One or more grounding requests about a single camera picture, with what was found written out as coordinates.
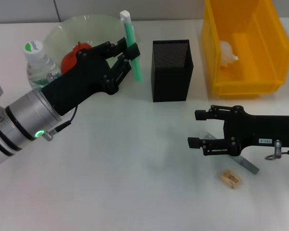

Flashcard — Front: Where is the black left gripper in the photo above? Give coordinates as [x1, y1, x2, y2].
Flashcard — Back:
[41, 37, 142, 116]

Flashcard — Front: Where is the green pen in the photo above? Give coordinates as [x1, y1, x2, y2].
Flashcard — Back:
[119, 10, 143, 83]

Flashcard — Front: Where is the clear green-label water bottle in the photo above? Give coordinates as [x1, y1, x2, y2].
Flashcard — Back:
[23, 39, 62, 91]

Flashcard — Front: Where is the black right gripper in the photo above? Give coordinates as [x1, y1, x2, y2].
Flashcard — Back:
[187, 105, 289, 157]

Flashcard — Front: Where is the right gripper cable with connector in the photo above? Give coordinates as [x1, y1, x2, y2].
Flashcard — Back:
[264, 139, 289, 161]

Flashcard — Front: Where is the green glass fruit plate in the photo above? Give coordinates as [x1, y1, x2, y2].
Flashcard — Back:
[43, 14, 140, 85]

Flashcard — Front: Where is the left gripper cable with connector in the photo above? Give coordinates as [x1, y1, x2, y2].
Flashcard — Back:
[42, 105, 78, 141]

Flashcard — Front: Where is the white paper ball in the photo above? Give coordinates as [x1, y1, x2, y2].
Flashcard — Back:
[219, 40, 239, 69]

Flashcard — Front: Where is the grey pen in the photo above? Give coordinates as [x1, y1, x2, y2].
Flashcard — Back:
[198, 129, 260, 174]

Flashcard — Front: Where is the yellow plastic bin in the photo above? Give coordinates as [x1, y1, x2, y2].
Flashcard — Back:
[201, 0, 289, 99]

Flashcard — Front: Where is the beige eraser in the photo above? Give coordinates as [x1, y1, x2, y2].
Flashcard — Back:
[219, 169, 241, 190]

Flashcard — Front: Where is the gripper cable with connector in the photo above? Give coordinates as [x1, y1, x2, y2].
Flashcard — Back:
[42, 105, 78, 141]
[264, 139, 289, 161]

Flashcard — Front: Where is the black mesh pen holder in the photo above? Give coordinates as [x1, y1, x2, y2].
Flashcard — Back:
[151, 39, 195, 103]

